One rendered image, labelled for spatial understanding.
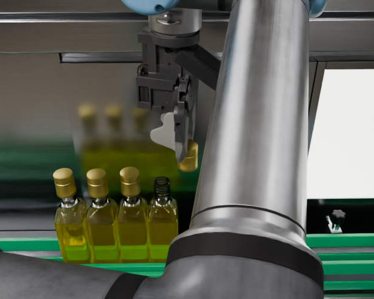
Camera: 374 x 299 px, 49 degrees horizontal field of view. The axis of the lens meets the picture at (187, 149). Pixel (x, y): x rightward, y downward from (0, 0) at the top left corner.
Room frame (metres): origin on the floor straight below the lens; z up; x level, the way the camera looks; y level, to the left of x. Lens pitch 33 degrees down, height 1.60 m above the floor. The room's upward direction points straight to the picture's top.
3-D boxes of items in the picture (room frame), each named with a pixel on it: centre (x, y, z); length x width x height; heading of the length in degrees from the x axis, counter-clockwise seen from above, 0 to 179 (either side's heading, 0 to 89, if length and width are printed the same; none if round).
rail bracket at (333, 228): (0.67, -0.32, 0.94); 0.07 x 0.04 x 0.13; 1
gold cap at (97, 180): (0.59, 0.16, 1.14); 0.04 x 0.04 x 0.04
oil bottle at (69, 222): (0.59, 0.22, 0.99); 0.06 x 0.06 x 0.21; 0
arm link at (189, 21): (0.58, 0.02, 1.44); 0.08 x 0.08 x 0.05
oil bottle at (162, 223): (0.59, 0.05, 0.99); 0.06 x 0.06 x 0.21; 0
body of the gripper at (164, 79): (0.59, 0.03, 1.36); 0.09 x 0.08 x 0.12; 76
